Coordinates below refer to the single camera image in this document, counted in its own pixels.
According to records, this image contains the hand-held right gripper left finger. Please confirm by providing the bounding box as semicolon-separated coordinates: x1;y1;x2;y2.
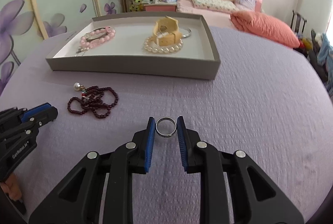
29;117;157;224

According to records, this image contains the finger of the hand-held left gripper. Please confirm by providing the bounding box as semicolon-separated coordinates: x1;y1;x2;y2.
16;106;59;136
14;103;52;121

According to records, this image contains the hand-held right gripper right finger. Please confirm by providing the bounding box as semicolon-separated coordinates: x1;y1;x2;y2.
176;116;304;224

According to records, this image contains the silver ring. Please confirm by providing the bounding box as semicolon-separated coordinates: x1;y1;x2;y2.
155;117;178;138

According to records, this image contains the dark red bead necklace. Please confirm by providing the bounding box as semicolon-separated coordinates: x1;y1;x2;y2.
68;85;118;119

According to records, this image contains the cluster of small pearl earrings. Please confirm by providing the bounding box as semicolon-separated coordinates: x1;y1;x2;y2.
75;46;90;56

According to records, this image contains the grey cardboard tray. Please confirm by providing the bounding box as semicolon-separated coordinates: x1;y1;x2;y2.
45;12;221;80

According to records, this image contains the grey metal cuff bangle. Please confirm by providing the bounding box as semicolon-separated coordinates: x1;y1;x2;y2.
87;29;107;41

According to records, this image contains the white pearl bracelet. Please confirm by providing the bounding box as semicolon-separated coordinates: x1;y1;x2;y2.
143;35;184;54

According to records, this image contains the pink bead bracelet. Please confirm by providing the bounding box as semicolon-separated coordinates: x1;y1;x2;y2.
79;27;116;50

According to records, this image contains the thin silver bangle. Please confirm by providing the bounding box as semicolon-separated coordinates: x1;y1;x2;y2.
178;27;192;38

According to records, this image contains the person's left hand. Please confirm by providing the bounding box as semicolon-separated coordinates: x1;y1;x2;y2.
0;171;23;201

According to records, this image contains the purple tablecloth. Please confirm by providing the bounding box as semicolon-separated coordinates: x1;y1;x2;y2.
0;25;332;224

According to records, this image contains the pink nightstand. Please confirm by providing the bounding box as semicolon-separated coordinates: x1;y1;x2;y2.
144;3;178;13

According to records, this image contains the pink bed sheet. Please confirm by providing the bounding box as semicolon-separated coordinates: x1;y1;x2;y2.
177;0;235;29

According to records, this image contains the orange pillow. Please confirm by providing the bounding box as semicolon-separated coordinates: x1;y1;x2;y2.
230;10;301;49

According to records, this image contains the white floral pillow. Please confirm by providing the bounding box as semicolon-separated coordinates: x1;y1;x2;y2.
191;0;239;13

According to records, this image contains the purple patterned pillow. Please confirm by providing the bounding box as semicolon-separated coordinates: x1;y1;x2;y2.
234;0;257;11

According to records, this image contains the dark wooden chair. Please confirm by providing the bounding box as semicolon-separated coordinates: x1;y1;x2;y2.
291;10;307;33

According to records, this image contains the blue plush garment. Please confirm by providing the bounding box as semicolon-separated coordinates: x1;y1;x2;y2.
316;33;333;79

